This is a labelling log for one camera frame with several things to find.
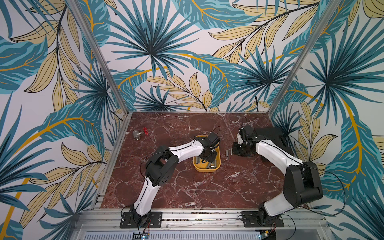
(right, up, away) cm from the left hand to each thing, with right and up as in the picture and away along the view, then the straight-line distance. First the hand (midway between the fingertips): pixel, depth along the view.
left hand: (210, 160), depth 92 cm
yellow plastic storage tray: (-5, -4, -2) cm, 7 cm away
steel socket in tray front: (0, -3, -2) cm, 3 cm away
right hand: (+14, +6, -2) cm, 15 cm away
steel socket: (+11, +3, +5) cm, 13 cm away
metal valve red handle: (-50, +15, +11) cm, 53 cm away
